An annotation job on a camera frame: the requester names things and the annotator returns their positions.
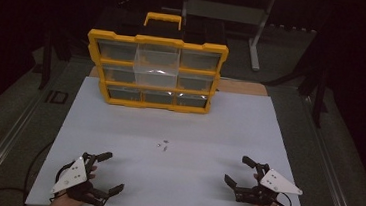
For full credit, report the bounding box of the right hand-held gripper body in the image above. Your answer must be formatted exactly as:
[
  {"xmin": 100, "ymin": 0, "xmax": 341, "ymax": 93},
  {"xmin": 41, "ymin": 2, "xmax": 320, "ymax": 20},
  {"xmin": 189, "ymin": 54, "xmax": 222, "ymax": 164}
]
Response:
[{"xmin": 231, "ymin": 160, "xmax": 306, "ymax": 206}]

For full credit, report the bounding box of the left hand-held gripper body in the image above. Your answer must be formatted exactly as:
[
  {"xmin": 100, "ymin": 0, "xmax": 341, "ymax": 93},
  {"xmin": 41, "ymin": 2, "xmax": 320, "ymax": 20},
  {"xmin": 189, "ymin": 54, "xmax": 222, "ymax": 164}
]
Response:
[{"xmin": 49, "ymin": 149, "xmax": 114, "ymax": 206}]

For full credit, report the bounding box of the clear plastic drawer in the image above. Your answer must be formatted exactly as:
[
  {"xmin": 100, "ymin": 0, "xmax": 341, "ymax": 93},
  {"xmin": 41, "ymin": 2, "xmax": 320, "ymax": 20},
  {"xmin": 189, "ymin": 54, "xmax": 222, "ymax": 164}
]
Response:
[{"xmin": 131, "ymin": 43, "xmax": 182, "ymax": 90}]

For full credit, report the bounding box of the person's left hand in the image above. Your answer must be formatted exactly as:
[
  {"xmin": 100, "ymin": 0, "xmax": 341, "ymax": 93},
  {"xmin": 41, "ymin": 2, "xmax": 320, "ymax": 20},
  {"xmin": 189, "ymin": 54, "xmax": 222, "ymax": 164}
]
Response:
[{"xmin": 56, "ymin": 162, "xmax": 99, "ymax": 206}]

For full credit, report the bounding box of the white table mat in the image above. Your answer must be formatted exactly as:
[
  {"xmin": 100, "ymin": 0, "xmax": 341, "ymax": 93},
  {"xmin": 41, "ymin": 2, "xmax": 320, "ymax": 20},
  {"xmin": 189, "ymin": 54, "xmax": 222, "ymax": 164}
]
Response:
[{"xmin": 24, "ymin": 71, "xmax": 317, "ymax": 206}]

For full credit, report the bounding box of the black metal stand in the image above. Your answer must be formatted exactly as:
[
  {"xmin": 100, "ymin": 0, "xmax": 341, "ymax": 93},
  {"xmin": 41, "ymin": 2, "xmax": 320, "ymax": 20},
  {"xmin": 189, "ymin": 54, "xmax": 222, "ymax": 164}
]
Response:
[{"xmin": 259, "ymin": 23, "xmax": 336, "ymax": 130}]

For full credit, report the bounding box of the set of cabinet drawers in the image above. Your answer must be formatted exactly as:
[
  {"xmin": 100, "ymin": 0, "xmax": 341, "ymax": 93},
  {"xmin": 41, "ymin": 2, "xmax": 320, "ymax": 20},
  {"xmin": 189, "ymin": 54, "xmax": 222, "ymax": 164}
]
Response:
[{"xmin": 91, "ymin": 38, "xmax": 224, "ymax": 110}]

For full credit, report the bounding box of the yellow black organizer cabinet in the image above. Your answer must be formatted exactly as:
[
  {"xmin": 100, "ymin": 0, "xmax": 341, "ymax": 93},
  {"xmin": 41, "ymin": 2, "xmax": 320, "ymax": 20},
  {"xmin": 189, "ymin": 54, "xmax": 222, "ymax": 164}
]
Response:
[{"xmin": 81, "ymin": 4, "xmax": 233, "ymax": 117}]

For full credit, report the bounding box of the grey metal stand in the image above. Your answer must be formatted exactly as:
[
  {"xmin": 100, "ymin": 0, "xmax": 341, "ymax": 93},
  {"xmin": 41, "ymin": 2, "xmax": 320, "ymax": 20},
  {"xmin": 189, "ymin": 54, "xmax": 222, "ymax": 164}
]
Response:
[{"xmin": 176, "ymin": 0, "xmax": 277, "ymax": 73}]

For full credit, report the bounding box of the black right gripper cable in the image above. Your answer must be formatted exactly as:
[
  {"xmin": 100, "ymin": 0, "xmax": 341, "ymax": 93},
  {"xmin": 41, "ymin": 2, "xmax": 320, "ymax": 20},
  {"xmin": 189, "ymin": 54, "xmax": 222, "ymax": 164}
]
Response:
[{"xmin": 275, "ymin": 191, "xmax": 295, "ymax": 206}]

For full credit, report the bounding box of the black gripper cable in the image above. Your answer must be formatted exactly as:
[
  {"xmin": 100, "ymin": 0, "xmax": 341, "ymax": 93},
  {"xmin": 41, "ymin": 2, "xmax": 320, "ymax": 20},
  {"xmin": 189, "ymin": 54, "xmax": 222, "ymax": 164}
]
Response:
[
  {"xmin": 275, "ymin": 191, "xmax": 295, "ymax": 206},
  {"xmin": 21, "ymin": 139, "xmax": 78, "ymax": 206}
]

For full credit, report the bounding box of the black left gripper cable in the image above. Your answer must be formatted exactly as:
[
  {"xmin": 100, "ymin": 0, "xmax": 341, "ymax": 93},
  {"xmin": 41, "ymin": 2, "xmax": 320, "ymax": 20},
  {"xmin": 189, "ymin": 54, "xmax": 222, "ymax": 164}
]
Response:
[{"xmin": 21, "ymin": 139, "xmax": 78, "ymax": 206}]

